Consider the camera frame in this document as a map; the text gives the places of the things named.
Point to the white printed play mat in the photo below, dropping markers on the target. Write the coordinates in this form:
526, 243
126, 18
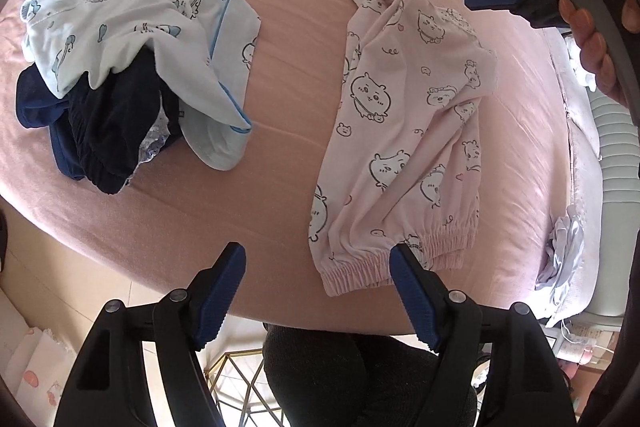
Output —
40, 357

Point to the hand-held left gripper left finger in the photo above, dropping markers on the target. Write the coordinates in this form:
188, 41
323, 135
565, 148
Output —
220, 294

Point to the navy blue garment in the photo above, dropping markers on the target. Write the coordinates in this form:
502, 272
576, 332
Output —
95, 132

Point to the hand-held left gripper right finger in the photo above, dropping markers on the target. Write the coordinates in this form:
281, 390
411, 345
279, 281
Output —
415, 302

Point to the person's right hand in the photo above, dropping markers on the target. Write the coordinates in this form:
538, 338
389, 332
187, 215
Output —
587, 47

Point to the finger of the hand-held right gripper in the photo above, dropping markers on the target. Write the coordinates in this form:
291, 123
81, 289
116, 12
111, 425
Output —
492, 0

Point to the pink pillow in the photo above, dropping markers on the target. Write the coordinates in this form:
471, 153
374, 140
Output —
585, 187
570, 72

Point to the pink bed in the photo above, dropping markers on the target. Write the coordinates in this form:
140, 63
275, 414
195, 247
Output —
290, 57

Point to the light blue printed pajama top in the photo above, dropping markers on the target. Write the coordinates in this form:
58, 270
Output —
125, 7

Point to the person's black trouser legs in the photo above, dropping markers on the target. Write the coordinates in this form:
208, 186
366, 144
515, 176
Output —
325, 382

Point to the white plastic bag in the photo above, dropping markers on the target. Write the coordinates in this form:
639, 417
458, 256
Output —
562, 252

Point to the grey padded headboard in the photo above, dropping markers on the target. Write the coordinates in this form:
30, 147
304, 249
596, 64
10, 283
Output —
612, 167

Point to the pink printed pajama pants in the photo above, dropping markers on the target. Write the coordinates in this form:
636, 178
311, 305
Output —
400, 132

